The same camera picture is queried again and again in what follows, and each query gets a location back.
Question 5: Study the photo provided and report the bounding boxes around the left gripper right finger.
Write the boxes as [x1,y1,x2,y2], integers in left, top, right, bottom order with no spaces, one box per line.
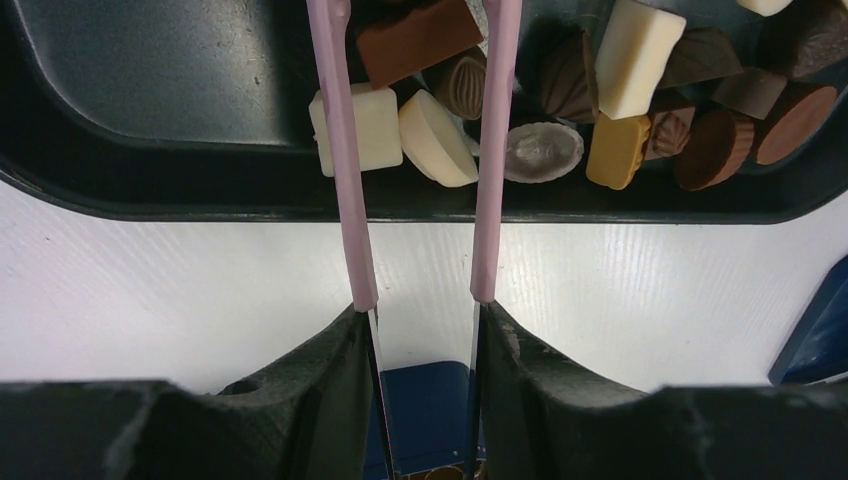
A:
[478,303,847,479]

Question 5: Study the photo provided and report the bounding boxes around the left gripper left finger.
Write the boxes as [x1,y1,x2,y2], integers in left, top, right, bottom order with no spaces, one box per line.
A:
[1,309,373,479]

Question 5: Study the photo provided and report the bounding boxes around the pink tongs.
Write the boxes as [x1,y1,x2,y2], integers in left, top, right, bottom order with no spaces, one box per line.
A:
[307,1,522,479]

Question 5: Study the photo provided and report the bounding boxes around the blue chocolate box with insert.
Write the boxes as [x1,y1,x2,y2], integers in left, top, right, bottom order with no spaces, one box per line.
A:
[382,361,468,479]

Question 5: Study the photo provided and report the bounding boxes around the grey oval chocolate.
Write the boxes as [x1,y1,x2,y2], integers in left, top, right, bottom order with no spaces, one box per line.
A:
[504,122,585,184]

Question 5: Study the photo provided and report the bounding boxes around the caramel square chocolate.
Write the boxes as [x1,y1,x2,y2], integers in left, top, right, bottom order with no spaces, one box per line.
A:
[586,113,651,190]

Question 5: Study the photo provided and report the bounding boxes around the white round chocolate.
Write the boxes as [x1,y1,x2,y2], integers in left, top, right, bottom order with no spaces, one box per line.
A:
[399,90,479,188]

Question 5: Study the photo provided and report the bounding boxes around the white square chocolate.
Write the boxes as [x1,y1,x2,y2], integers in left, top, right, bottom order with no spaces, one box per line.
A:
[308,83,403,177]

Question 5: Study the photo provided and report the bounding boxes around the milk brown bar chocolate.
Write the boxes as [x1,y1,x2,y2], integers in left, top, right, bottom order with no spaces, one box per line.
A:
[356,0,483,89]

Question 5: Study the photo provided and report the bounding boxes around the white bar chocolate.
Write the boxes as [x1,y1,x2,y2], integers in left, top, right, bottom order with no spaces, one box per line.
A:
[595,0,687,120]

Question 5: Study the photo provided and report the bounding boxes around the blue box lid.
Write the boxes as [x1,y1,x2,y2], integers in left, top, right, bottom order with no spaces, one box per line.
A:
[768,258,847,385]

